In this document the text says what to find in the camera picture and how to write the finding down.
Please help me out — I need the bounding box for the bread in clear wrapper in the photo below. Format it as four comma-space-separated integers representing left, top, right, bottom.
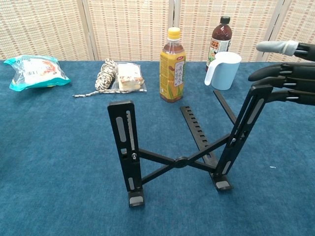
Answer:
110, 62, 148, 93

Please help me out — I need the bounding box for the bamboo folding screen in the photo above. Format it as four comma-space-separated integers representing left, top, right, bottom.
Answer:
0, 0, 315, 63

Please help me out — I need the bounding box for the beige braided rope bundle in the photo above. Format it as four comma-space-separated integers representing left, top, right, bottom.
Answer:
72, 58, 147, 98

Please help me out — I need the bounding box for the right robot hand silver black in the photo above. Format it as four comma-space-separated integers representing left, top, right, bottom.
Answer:
248, 40, 315, 106

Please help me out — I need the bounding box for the dark sauce bottle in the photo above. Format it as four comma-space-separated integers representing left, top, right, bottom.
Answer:
205, 16, 233, 72

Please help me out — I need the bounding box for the yellow tea bottle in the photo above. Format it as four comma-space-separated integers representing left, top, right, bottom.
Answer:
159, 27, 186, 103

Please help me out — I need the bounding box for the blue table cloth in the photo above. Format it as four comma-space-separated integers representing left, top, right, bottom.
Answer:
0, 59, 315, 236

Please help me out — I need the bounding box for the black folding laptop stand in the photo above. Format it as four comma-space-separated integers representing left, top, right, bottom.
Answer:
107, 85, 274, 208

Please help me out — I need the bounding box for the teal snack bag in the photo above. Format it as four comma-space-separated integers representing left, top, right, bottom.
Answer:
3, 55, 71, 92

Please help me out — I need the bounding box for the light blue handled cup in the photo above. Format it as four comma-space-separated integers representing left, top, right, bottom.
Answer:
204, 51, 242, 91

